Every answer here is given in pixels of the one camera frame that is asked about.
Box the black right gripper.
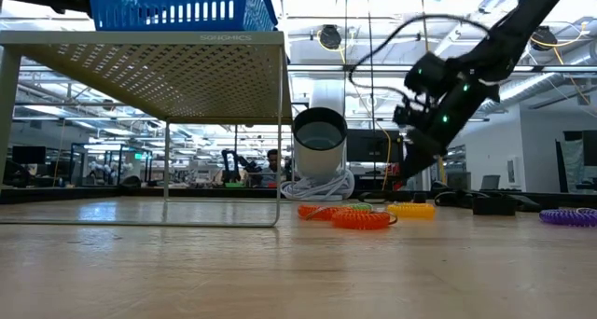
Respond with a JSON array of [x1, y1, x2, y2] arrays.
[[394, 76, 500, 181]]

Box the green perforated metal shelf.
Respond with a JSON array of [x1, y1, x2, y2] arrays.
[[0, 30, 293, 229]]

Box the blue plastic basket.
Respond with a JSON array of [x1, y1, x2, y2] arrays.
[[87, 0, 279, 33]]

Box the purple spiral coil keychain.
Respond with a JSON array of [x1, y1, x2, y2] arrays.
[[538, 207, 597, 229]]

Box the black monitor screen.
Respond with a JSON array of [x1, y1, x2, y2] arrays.
[[346, 128, 405, 164]]

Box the person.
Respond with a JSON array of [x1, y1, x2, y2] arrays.
[[249, 148, 288, 188]]

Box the black round ceiling reel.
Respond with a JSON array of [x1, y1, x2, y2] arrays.
[[318, 23, 343, 50], [530, 25, 559, 52]]

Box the small dark monitor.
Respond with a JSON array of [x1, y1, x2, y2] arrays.
[[11, 145, 48, 165]]

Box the black standing panel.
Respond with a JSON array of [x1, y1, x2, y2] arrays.
[[554, 130, 597, 193]]

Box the thick yellow cable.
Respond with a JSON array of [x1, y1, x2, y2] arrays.
[[417, 0, 448, 186]]

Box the thin yellow cable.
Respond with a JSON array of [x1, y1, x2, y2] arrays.
[[316, 27, 393, 190]]

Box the orange-yellow spiral coil keychain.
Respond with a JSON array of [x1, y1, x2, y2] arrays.
[[385, 201, 437, 220]]

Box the red spiral coil keychain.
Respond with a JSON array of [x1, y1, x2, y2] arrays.
[[297, 203, 356, 221], [330, 208, 399, 231]]

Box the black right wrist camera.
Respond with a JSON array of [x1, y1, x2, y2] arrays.
[[403, 51, 450, 97]]

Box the white coiled cable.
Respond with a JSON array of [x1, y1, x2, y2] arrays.
[[281, 167, 356, 201]]

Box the black hanging cable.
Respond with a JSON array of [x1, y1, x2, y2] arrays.
[[365, 0, 377, 189]]

